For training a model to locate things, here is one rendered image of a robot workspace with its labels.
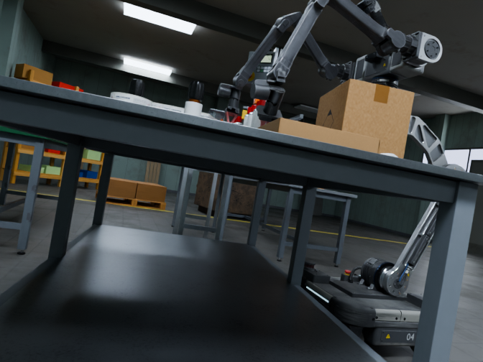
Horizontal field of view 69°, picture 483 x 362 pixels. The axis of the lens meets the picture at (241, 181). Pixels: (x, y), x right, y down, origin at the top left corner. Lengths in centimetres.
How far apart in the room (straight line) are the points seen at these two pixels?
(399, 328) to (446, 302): 85
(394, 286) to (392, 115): 100
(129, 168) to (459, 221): 1088
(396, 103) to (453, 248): 54
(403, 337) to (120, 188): 503
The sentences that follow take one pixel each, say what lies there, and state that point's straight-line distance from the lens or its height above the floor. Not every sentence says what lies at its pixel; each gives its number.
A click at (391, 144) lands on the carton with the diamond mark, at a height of 93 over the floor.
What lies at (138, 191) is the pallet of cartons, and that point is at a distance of 622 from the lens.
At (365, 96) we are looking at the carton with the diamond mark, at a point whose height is 107.
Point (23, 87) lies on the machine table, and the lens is 81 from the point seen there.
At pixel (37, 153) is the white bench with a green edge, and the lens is 266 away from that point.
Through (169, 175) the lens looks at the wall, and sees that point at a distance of 1164.
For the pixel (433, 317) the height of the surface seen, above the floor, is 45.
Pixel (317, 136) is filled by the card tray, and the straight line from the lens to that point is 85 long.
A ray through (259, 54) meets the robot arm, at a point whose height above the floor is 140.
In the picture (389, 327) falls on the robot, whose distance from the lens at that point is 189.
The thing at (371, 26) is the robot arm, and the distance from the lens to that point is 175.
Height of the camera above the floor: 71
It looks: level
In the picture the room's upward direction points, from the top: 10 degrees clockwise
